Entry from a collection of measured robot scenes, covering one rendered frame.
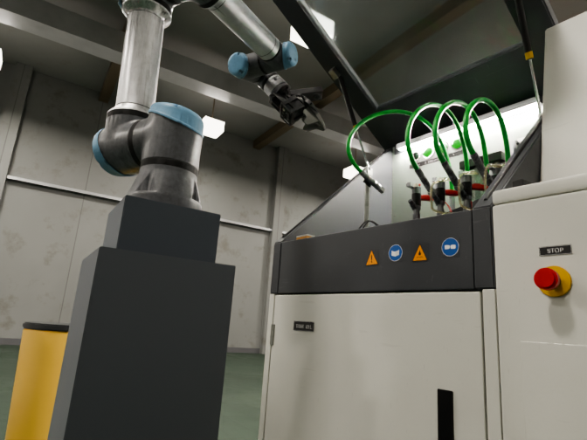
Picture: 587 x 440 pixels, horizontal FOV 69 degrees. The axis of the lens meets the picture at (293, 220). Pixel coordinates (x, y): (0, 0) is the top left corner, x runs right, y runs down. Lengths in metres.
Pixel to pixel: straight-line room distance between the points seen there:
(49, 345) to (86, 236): 7.72
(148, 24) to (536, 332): 1.03
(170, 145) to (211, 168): 10.14
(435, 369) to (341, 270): 0.34
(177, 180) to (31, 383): 1.65
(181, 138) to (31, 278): 9.00
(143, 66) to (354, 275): 0.70
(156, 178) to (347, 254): 0.52
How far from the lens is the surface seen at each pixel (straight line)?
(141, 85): 1.07
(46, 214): 9.97
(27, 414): 2.37
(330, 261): 1.14
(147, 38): 1.12
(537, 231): 0.86
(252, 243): 11.05
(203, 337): 0.79
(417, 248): 0.97
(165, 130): 0.90
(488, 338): 0.87
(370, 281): 1.04
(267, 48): 1.32
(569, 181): 0.86
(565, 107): 1.25
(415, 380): 0.96
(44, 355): 2.31
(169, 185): 0.84
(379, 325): 1.01
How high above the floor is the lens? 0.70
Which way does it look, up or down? 14 degrees up
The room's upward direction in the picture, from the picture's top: 4 degrees clockwise
